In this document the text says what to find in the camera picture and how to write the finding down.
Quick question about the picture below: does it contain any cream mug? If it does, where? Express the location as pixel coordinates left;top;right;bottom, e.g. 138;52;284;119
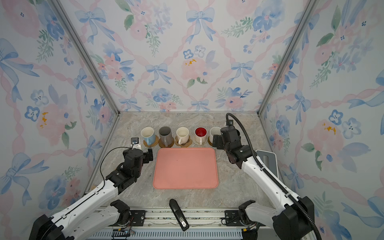
176;127;190;144
209;127;221;145

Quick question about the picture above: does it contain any red interior mug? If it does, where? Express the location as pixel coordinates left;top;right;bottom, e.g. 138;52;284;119
194;127;208;139

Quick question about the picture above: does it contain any light blue mug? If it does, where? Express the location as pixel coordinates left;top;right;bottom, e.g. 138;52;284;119
141;127;156;146

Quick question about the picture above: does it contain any multicolour embroidered round coaster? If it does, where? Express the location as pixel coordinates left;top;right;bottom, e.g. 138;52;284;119
193;138;208;146

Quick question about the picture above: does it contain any grey mug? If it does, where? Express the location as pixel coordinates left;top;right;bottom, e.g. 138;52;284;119
159;127;174;148

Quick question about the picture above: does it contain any cork paw print coaster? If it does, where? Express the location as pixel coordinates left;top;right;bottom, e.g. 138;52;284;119
175;137;193;148

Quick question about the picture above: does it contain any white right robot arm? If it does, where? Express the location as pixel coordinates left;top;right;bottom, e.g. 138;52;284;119
213;126;321;240

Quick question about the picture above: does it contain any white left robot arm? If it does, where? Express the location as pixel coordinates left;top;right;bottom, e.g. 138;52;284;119
29;147;154;240

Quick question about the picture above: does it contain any rattan woven round coaster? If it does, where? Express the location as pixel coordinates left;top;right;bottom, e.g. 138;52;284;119
143;137;160;148

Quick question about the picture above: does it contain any pink plastic tray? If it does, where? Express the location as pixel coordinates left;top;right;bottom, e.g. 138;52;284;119
153;148;219;190

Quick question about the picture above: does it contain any white grey tissue box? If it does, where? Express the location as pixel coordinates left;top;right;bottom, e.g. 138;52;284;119
256;150;280;178

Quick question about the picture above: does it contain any black handheld device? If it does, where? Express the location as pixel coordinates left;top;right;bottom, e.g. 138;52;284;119
169;199;190;232

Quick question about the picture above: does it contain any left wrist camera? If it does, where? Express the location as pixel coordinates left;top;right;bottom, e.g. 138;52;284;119
130;137;142;150

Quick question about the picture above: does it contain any aluminium rail base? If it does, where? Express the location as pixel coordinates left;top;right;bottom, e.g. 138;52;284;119
87;208;279;240

